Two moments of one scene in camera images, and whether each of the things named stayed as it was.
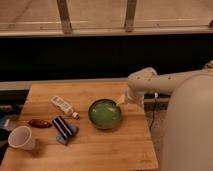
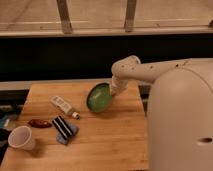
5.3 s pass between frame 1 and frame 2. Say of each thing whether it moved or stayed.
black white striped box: stayed
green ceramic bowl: moved
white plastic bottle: stayed
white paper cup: stayed
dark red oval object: stayed
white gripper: moved
